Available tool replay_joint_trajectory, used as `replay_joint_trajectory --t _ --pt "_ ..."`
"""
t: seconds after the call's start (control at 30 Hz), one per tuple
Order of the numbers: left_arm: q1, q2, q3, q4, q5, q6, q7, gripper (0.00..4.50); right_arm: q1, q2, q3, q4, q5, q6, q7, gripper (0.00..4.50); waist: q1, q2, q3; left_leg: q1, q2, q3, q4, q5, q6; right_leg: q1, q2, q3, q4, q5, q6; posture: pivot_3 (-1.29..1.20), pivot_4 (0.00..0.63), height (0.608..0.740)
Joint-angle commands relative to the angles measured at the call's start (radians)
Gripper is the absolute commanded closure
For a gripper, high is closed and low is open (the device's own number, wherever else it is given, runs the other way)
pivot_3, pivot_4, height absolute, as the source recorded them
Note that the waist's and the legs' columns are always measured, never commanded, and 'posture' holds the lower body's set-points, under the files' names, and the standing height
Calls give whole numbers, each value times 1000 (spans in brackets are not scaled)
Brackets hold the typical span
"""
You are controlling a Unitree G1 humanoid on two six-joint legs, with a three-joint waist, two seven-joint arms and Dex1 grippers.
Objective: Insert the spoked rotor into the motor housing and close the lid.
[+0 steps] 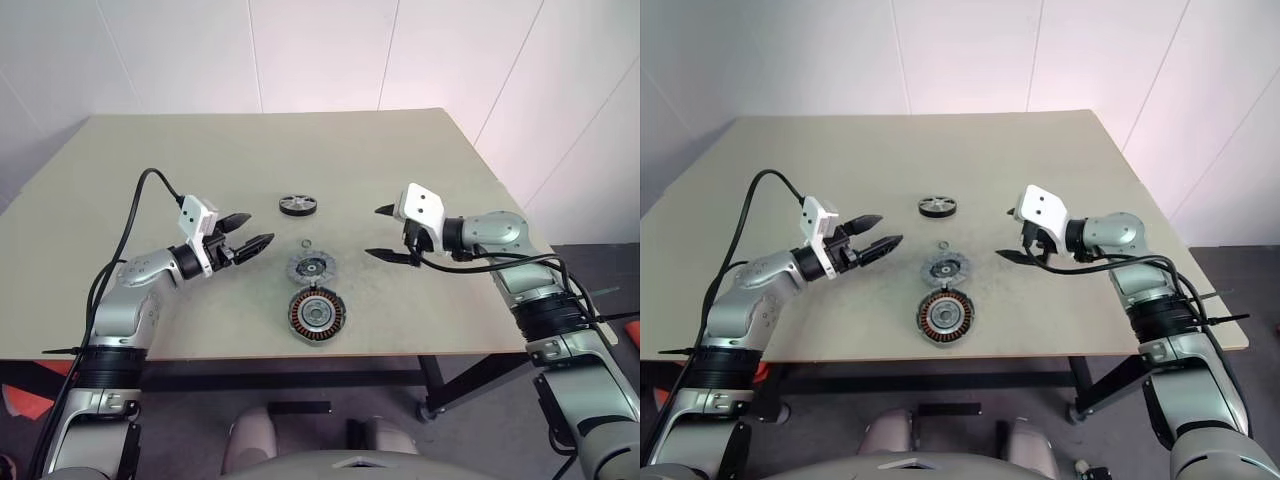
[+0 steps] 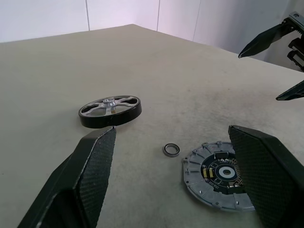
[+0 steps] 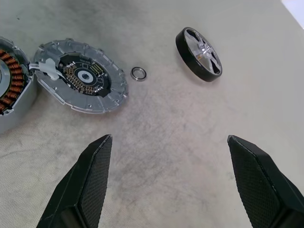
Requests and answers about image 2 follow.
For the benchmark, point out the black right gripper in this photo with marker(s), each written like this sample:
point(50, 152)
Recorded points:
point(296, 35)

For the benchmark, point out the grey motor base circuit board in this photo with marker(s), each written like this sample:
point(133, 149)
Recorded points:
point(213, 175)

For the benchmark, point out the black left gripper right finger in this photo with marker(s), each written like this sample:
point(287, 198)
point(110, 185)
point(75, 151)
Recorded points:
point(266, 175)

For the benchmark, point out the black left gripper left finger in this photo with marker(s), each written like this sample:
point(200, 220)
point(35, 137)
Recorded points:
point(80, 180)

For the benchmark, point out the black spoked wheel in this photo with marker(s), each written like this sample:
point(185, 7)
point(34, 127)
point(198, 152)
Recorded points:
point(110, 111)

